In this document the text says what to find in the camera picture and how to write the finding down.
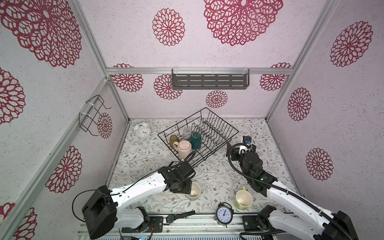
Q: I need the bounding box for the cream cup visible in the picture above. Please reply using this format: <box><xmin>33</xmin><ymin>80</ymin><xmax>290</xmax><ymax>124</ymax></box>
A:
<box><xmin>186</xmin><ymin>182</ymin><xmax>201</xmax><ymax>201</ymax></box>

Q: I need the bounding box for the pink mug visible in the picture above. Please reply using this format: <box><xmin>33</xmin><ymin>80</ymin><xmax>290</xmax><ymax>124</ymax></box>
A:
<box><xmin>173</xmin><ymin>140</ymin><xmax>193</xmax><ymax>160</ymax></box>

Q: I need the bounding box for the light green mug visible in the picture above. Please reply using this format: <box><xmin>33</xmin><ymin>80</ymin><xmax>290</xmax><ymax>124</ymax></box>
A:
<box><xmin>234</xmin><ymin>186</ymin><xmax>253</xmax><ymax>211</ymax></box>

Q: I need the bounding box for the dark green mug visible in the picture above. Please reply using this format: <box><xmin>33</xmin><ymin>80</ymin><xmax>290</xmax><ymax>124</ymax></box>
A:
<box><xmin>190</xmin><ymin>132</ymin><xmax>202</xmax><ymax>150</ymax></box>

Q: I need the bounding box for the amber glass cup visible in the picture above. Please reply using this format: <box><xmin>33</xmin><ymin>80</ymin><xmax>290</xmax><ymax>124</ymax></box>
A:
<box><xmin>170</xmin><ymin>135</ymin><xmax>180</xmax><ymax>150</ymax></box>

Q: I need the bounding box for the clear glass cup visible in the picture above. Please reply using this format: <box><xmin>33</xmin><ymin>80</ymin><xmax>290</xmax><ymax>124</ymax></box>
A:
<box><xmin>182</xmin><ymin>127</ymin><xmax>192</xmax><ymax>141</ymax></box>

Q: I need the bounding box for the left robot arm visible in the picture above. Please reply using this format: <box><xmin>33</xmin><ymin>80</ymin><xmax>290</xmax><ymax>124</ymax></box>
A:
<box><xmin>82</xmin><ymin>161</ymin><xmax>196</xmax><ymax>240</ymax></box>

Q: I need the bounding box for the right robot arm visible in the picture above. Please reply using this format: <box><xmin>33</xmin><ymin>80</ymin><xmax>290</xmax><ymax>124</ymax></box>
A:
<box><xmin>226</xmin><ymin>143</ymin><xmax>359</xmax><ymax>240</ymax></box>

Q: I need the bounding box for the black wristwatch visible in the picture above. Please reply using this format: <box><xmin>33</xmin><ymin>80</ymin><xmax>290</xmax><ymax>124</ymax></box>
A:
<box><xmin>166</xmin><ymin>211</ymin><xmax>196</xmax><ymax>224</ymax></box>

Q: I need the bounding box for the black alarm clock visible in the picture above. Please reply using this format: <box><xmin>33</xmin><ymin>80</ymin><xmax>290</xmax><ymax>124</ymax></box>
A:
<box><xmin>215</xmin><ymin>202</ymin><xmax>234</xmax><ymax>227</ymax></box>

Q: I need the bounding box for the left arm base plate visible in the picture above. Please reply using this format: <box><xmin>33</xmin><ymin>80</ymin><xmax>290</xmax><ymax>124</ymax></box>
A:
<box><xmin>121</xmin><ymin>216</ymin><xmax>164</xmax><ymax>233</ymax></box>

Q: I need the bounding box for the black wire dish rack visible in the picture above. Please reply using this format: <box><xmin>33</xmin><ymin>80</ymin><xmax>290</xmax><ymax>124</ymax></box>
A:
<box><xmin>158</xmin><ymin>108</ymin><xmax>239</xmax><ymax>167</ymax></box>

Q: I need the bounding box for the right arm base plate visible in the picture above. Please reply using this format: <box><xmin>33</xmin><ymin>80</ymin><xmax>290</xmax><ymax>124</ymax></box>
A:
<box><xmin>242</xmin><ymin>215</ymin><xmax>284</xmax><ymax>233</ymax></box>

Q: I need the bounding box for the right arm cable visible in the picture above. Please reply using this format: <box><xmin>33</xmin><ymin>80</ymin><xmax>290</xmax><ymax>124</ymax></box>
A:
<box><xmin>226</xmin><ymin>142</ymin><xmax>355</xmax><ymax>240</ymax></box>

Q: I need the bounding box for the grey wall shelf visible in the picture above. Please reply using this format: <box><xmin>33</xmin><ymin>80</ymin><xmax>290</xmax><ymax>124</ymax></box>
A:
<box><xmin>171</xmin><ymin>69</ymin><xmax>250</xmax><ymax>90</ymax></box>

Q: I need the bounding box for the black wire wall basket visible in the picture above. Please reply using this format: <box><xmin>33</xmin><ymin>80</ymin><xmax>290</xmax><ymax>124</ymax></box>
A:
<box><xmin>78</xmin><ymin>95</ymin><xmax>113</xmax><ymax>139</ymax></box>

